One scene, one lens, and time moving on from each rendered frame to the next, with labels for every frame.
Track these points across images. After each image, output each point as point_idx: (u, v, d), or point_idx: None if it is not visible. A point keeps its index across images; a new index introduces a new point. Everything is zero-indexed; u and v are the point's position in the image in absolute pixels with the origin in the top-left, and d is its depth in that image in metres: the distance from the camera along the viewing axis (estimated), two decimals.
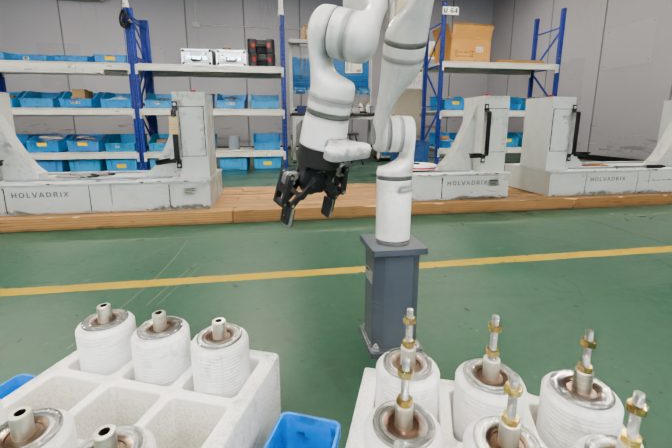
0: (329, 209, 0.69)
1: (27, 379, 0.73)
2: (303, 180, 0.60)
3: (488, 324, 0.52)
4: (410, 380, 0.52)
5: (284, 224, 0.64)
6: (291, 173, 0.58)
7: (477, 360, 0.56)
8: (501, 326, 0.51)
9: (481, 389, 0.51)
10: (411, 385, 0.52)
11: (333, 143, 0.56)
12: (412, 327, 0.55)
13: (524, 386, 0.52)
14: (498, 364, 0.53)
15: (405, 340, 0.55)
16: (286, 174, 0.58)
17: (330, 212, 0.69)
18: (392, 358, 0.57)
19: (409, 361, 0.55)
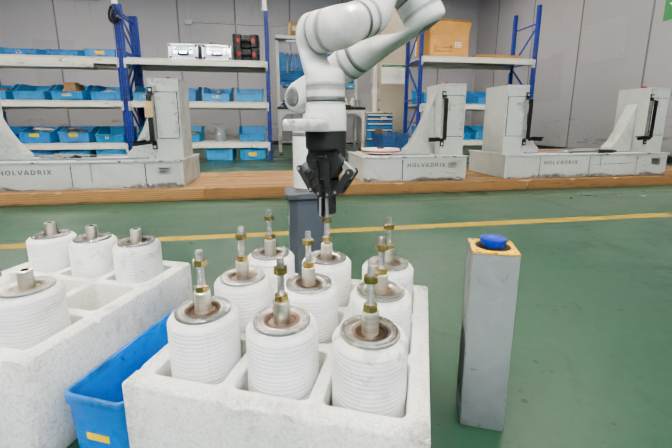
0: (325, 208, 0.69)
1: None
2: (307, 161, 0.69)
3: (331, 218, 0.70)
4: (265, 259, 0.70)
5: (323, 214, 0.71)
6: (299, 165, 0.71)
7: None
8: (322, 218, 0.70)
9: None
10: (265, 262, 0.70)
11: None
12: (271, 223, 0.73)
13: (347, 263, 0.70)
14: (332, 249, 0.71)
15: (267, 234, 0.73)
16: (299, 168, 0.71)
17: (328, 213, 0.69)
18: (260, 250, 0.75)
19: (269, 249, 0.73)
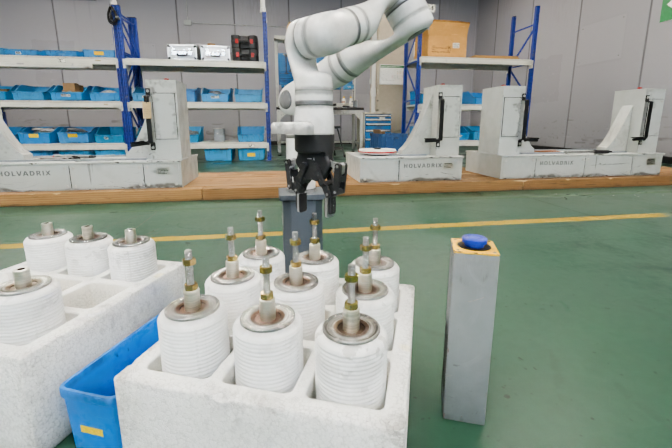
0: (324, 207, 0.69)
1: None
2: (296, 163, 0.71)
3: (311, 220, 0.73)
4: (256, 259, 0.72)
5: (301, 210, 0.74)
6: (288, 159, 0.73)
7: None
8: (316, 220, 0.71)
9: (300, 262, 0.71)
10: (255, 262, 0.72)
11: None
12: (262, 224, 0.75)
13: (334, 263, 0.72)
14: (320, 249, 0.73)
15: (258, 234, 0.75)
16: (287, 160, 0.73)
17: (327, 213, 0.69)
18: (251, 250, 0.77)
19: (260, 249, 0.75)
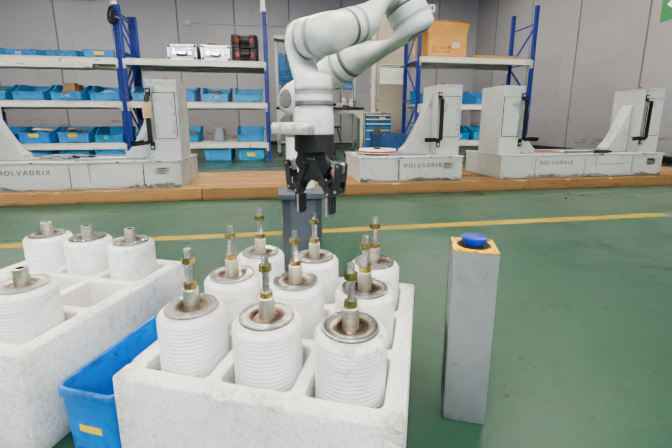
0: (324, 208, 0.69)
1: None
2: (296, 163, 0.71)
3: (318, 220, 0.72)
4: (255, 258, 0.72)
5: (301, 210, 0.74)
6: (288, 159, 0.73)
7: (320, 250, 0.76)
8: (309, 219, 0.72)
9: None
10: (255, 261, 0.72)
11: None
12: (261, 223, 0.75)
13: (327, 265, 0.70)
14: (319, 249, 0.73)
15: (257, 233, 0.75)
16: (287, 160, 0.73)
17: (327, 213, 0.69)
18: (251, 249, 0.77)
19: (259, 248, 0.75)
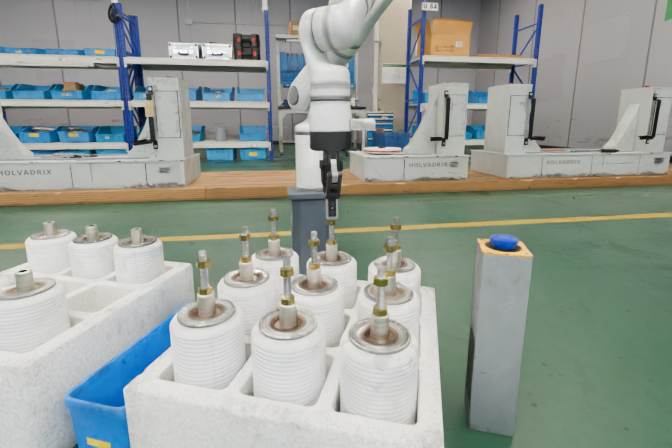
0: (336, 208, 0.69)
1: None
2: (339, 164, 0.63)
3: (336, 221, 0.69)
4: (269, 260, 0.69)
5: (330, 218, 0.68)
6: (339, 171, 0.61)
7: (345, 261, 0.68)
8: (326, 220, 0.69)
9: None
10: (269, 263, 0.69)
11: (358, 119, 0.64)
12: (275, 224, 0.72)
13: (309, 263, 0.69)
14: (327, 251, 0.69)
15: (271, 234, 0.72)
16: (337, 176, 0.61)
17: None
18: (264, 251, 0.74)
19: (273, 250, 0.71)
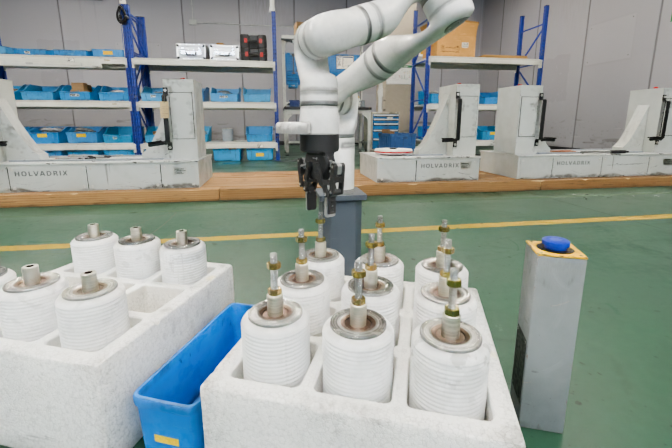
0: (324, 207, 0.69)
1: None
2: (305, 162, 0.73)
3: (377, 224, 0.70)
4: (318, 262, 0.71)
5: (311, 208, 0.76)
6: (301, 157, 0.75)
7: (391, 263, 0.69)
8: (382, 221, 0.71)
9: None
10: (318, 264, 0.70)
11: None
12: (319, 225, 0.73)
13: None
14: (375, 253, 0.71)
15: (321, 237, 0.73)
16: (301, 159, 0.76)
17: (326, 213, 0.69)
18: (310, 252, 0.75)
19: (320, 251, 0.73)
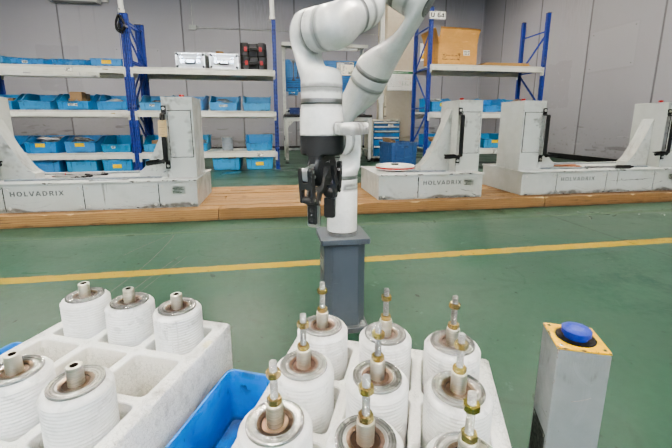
0: (334, 208, 0.68)
1: None
2: (319, 170, 0.61)
3: (383, 298, 0.66)
4: (318, 336, 0.67)
5: (312, 226, 0.63)
6: (309, 168, 0.58)
7: (398, 340, 0.65)
8: (389, 293, 0.67)
9: None
10: (318, 339, 0.66)
11: (342, 123, 0.59)
12: (320, 297, 0.69)
13: (361, 336, 0.67)
14: (381, 327, 0.67)
15: (324, 306, 0.70)
16: (306, 170, 0.58)
17: (334, 212, 0.69)
18: (312, 321, 0.71)
19: (321, 322, 0.69)
